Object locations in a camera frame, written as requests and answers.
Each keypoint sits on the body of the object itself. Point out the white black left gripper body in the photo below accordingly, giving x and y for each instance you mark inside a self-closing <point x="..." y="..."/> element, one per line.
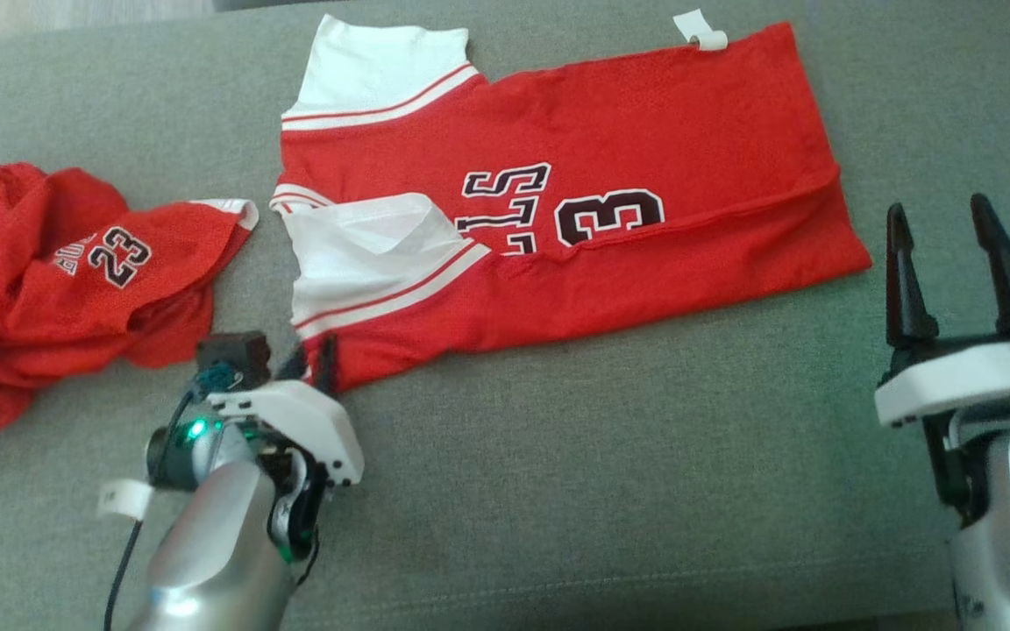
<point x="312" y="421"/>

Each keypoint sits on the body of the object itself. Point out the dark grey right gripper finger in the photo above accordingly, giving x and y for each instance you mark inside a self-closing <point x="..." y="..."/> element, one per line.
<point x="1009" y="280"/>
<point x="904" y="298"/>

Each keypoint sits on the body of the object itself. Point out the grey sofa cushion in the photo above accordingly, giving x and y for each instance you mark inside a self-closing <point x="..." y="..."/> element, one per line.
<point x="601" y="491"/>

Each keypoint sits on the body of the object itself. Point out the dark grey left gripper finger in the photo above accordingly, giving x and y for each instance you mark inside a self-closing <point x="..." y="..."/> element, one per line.
<point x="327" y="364"/>
<point x="296" y="366"/>

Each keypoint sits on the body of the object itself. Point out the red shorts number 23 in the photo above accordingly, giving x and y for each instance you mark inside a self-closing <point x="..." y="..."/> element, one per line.
<point x="32" y="307"/>

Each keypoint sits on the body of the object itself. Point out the red jersey white sleeves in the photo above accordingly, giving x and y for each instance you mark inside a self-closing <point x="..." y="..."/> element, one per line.
<point x="645" y="131"/>

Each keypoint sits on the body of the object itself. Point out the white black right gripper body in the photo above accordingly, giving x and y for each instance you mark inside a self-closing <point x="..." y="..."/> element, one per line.
<point x="952" y="381"/>

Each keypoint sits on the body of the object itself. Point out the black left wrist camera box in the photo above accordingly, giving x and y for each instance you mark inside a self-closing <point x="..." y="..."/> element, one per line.
<point x="233" y="350"/>

